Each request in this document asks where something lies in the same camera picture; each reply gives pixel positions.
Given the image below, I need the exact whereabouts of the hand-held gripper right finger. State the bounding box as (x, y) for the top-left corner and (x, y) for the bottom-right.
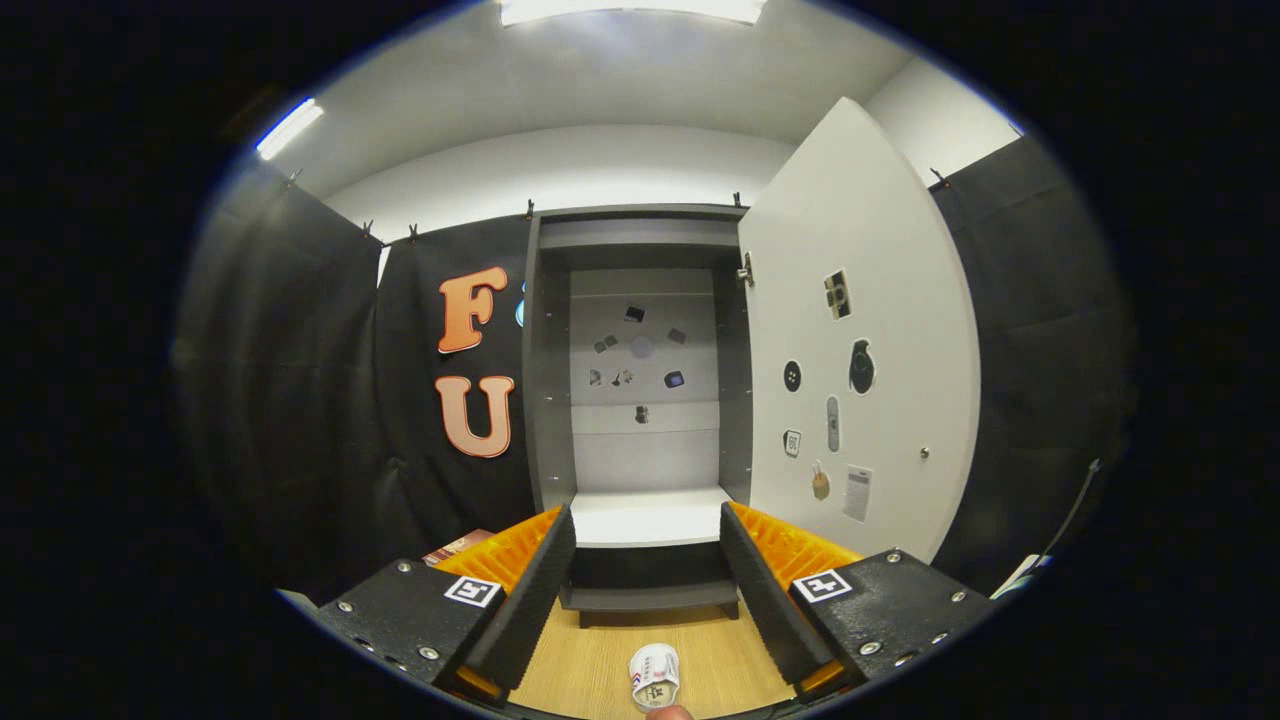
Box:
(720, 502), (996, 699)

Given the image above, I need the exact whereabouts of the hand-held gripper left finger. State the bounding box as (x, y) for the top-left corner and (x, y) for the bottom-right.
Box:
(315, 504), (578, 706)

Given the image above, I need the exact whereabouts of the white canvas shoe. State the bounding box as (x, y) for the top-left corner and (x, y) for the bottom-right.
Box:
(628, 643), (682, 711)

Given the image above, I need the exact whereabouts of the dark grey shoe cabinet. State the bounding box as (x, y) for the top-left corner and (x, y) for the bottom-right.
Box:
(520, 204), (753, 629)

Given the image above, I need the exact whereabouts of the white shoe cabinet door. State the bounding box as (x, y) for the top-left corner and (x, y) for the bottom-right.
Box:
(738, 97), (983, 564)

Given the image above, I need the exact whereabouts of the black backdrop cloth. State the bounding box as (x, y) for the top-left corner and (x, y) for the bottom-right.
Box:
(175, 135), (1136, 601)

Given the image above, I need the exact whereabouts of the row of black cloth clips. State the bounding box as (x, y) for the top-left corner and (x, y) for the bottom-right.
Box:
(285, 165), (951, 246)

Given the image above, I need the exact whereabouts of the narrow ceiling light strip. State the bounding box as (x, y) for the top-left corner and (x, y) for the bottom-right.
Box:
(256, 97), (325, 161)

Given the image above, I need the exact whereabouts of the large ceiling light panel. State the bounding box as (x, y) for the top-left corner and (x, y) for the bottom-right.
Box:
(498, 0), (769, 27)

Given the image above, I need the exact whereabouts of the thin black cable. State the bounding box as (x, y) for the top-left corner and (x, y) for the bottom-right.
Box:
(1040, 458), (1101, 561)

